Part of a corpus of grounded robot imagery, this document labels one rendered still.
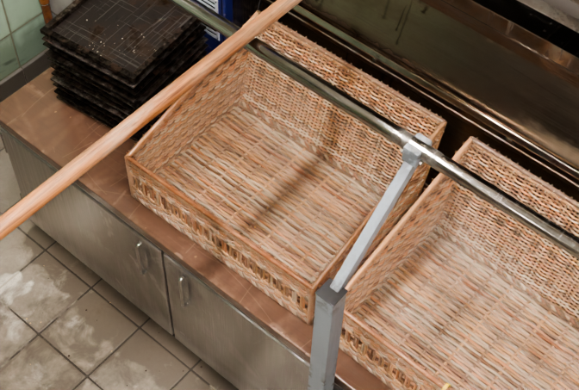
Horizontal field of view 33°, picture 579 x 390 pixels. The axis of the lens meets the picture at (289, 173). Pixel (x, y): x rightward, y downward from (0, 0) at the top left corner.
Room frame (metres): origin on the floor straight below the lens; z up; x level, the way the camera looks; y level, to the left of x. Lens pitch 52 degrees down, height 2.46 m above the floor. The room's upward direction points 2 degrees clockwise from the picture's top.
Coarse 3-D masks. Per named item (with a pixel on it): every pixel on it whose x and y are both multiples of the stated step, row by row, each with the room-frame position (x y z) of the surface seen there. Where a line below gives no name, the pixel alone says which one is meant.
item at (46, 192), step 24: (288, 0) 1.39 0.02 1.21; (264, 24) 1.32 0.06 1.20; (216, 48) 1.25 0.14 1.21; (240, 48) 1.27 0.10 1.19; (192, 72) 1.19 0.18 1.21; (168, 96) 1.13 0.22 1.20; (144, 120) 1.08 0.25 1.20; (96, 144) 1.02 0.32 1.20; (120, 144) 1.03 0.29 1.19; (72, 168) 0.97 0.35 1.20; (48, 192) 0.92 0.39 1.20; (0, 216) 0.87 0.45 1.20; (24, 216) 0.87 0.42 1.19; (0, 240) 0.83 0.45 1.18
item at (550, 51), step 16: (448, 0) 1.47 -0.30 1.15; (464, 0) 1.45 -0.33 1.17; (480, 0) 1.44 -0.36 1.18; (496, 0) 1.44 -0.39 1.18; (512, 0) 1.44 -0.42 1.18; (480, 16) 1.42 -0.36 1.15; (496, 16) 1.40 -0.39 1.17; (512, 16) 1.39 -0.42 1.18; (528, 16) 1.40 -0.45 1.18; (544, 16) 1.40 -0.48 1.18; (512, 32) 1.38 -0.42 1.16; (528, 32) 1.36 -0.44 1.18; (544, 32) 1.36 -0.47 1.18; (560, 32) 1.36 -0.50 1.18; (576, 32) 1.36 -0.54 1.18; (544, 48) 1.33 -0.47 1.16; (560, 48) 1.31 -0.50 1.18; (576, 48) 1.31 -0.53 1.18; (560, 64) 1.31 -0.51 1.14; (576, 64) 1.29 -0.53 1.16
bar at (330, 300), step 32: (192, 0) 1.41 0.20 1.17; (224, 32) 1.34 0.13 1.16; (288, 64) 1.25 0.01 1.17; (384, 128) 1.11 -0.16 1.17; (416, 160) 1.05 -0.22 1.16; (448, 160) 1.04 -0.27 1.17; (480, 192) 0.98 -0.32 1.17; (544, 224) 0.91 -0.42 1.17; (352, 256) 0.95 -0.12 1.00; (576, 256) 0.86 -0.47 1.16; (320, 288) 0.91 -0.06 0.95; (320, 320) 0.89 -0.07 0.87; (320, 352) 0.88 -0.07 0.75; (320, 384) 0.88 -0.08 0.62
